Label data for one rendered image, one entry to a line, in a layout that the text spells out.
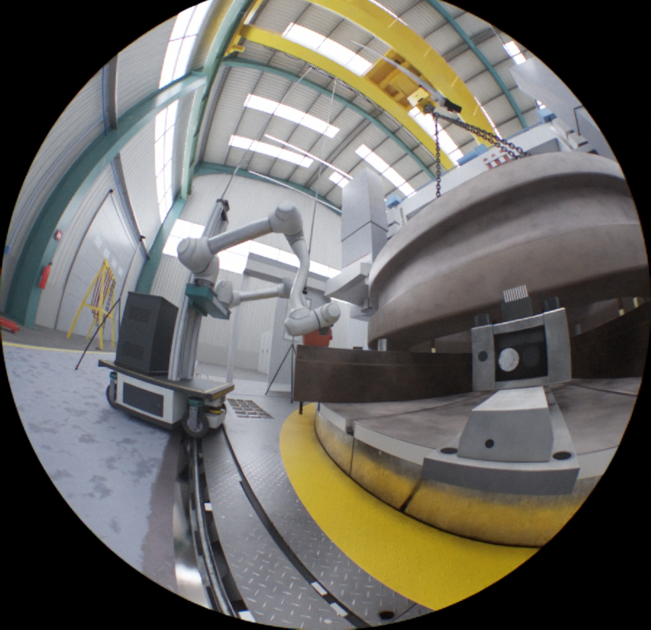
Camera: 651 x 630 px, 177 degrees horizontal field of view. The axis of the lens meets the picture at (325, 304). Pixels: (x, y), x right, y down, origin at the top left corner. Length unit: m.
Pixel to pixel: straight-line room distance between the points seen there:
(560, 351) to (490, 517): 0.49
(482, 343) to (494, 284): 0.53
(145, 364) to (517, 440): 1.63
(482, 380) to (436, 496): 0.40
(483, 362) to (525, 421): 0.39
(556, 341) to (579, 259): 0.65
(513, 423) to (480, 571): 0.44
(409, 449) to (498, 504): 0.35
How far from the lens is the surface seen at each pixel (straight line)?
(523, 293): 0.96
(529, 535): 0.78
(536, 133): 8.87
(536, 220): 1.55
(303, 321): 1.02
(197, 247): 1.24
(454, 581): 0.68
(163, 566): 0.67
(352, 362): 1.46
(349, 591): 0.62
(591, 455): 0.65
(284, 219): 1.13
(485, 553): 0.77
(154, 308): 1.52
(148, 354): 1.50
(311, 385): 1.40
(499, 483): 0.44
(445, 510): 0.78
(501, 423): 0.43
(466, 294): 1.28
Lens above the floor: 0.54
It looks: 17 degrees up
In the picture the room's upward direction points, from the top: 4 degrees clockwise
